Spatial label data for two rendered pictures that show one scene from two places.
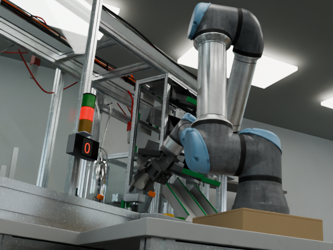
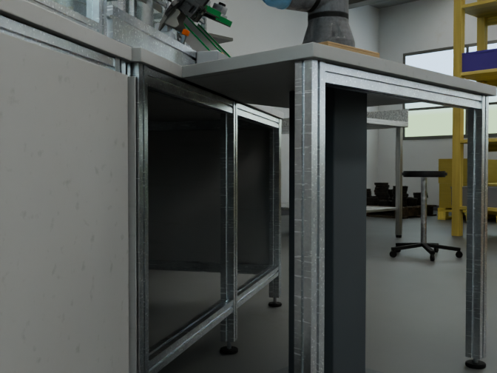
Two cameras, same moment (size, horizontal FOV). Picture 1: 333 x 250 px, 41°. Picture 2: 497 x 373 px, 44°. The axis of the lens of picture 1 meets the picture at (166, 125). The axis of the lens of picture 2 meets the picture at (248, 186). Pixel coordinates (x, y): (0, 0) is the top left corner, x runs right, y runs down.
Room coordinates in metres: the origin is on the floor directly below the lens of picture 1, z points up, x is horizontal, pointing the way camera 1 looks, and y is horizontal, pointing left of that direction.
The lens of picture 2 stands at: (-0.35, 0.58, 0.60)
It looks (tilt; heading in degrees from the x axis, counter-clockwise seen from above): 2 degrees down; 339
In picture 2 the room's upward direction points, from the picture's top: straight up
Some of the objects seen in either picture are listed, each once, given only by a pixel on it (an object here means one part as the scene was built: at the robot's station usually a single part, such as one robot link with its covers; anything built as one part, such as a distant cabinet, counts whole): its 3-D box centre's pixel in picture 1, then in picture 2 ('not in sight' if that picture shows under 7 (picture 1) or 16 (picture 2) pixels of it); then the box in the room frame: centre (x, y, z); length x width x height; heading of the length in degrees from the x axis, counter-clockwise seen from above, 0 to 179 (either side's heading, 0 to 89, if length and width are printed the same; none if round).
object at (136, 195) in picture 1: (133, 193); (161, 32); (1.68, 0.10, 1.07); 0.08 x 0.04 x 0.07; 54
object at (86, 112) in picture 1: (86, 114); not in sight; (1.59, 0.30, 1.34); 0.05 x 0.05 x 0.05
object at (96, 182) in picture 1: (96, 177); not in sight; (2.63, 0.39, 1.32); 0.14 x 0.14 x 0.38
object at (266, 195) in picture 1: (260, 198); (328, 33); (1.19, -0.27, 0.99); 0.15 x 0.15 x 0.10
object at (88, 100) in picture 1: (88, 102); not in sight; (1.59, 0.30, 1.39); 0.05 x 0.05 x 0.05
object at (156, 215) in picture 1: (167, 226); (217, 66); (1.48, -0.03, 0.93); 0.21 x 0.07 x 0.06; 144
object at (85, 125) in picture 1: (84, 127); not in sight; (1.59, 0.30, 1.29); 0.05 x 0.05 x 0.05
